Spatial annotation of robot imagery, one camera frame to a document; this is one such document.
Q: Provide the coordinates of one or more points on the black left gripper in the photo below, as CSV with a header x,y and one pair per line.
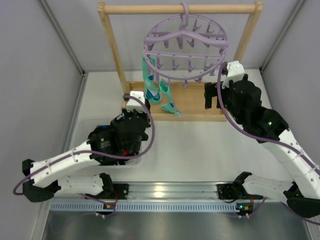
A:
x,y
136,116

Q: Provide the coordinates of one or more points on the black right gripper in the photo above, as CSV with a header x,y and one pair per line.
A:
x,y
219,93

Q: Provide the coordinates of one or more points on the mint green sock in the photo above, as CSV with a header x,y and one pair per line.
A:
x,y
169,107
151,92

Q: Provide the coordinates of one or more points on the lilac round clip hanger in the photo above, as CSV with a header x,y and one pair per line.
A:
x,y
185,47

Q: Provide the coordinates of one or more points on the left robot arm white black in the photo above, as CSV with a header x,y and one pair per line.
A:
x,y
114,144

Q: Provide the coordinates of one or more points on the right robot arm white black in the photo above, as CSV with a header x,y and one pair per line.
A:
x,y
301,194

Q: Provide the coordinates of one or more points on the wooden hanging rack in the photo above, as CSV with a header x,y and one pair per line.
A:
x,y
190,100

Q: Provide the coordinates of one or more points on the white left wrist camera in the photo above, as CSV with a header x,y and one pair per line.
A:
x,y
131,102

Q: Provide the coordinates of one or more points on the aluminium mounting rail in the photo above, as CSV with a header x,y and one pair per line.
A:
x,y
170,197

